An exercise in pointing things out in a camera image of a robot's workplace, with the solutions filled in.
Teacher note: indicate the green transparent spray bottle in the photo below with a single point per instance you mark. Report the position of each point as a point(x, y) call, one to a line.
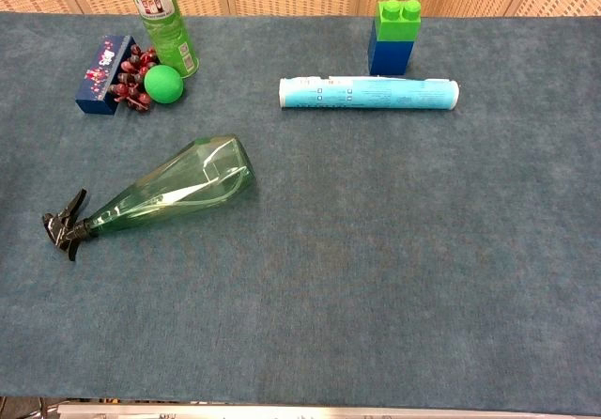
point(188, 184)

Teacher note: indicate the blue felt table cloth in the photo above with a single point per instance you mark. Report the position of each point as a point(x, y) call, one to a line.
point(328, 250)

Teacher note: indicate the light blue rolled tube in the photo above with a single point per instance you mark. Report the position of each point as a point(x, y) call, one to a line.
point(366, 94)

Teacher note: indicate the blue toy brick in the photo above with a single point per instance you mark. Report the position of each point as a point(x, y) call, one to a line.
point(389, 57)

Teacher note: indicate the green ball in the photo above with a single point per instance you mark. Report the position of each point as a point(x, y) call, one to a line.
point(163, 84)

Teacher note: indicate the green toy brick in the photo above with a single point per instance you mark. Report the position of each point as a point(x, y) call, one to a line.
point(399, 26)

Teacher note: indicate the red grape bunch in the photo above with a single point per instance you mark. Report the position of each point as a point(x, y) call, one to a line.
point(129, 88)

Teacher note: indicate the green cylindrical can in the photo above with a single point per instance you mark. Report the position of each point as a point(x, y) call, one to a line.
point(164, 29)

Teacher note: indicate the dark blue printed box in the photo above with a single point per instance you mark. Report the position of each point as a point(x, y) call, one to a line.
point(101, 76)

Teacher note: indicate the aluminium table rail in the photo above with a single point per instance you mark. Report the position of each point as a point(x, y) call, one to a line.
point(282, 412)

